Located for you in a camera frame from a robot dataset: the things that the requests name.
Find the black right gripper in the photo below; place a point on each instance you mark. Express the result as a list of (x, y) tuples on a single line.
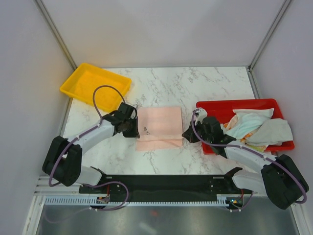
[(189, 134)]

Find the red plastic tray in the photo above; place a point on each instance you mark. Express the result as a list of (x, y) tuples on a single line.
[(223, 111)]

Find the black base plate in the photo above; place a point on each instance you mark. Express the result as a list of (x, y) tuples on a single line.
[(177, 188)]

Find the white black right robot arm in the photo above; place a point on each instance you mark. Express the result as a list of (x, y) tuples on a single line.
[(277, 177)]

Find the aluminium frame post left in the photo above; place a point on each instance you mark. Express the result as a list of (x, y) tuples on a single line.
[(55, 32)]

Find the grey terry towel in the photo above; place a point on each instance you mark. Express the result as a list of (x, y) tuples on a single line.
[(273, 132)]

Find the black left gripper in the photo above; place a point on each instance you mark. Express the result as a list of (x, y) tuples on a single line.
[(134, 133)]

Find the pink waffle towel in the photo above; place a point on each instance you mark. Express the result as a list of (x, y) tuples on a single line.
[(159, 128)]

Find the aluminium frame post right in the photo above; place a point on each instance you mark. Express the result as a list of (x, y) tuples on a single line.
[(270, 32)]

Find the orange patterned towel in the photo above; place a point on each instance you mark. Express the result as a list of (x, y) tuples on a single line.
[(242, 126)]

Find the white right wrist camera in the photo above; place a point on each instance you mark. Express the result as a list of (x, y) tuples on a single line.
[(200, 114)]

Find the light blue white towel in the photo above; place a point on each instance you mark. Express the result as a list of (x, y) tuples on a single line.
[(266, 112)]

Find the yellow plastic tray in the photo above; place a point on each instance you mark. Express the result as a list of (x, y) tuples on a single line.
[(86, 78)]

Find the white slotted cable duct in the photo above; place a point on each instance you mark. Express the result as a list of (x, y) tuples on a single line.
[(220, 201)]

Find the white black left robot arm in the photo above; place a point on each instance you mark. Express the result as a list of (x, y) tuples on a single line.
[(63, 162)]

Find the aluminium frame post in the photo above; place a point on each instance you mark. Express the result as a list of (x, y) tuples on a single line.
[(55, 32), (270, 32)]

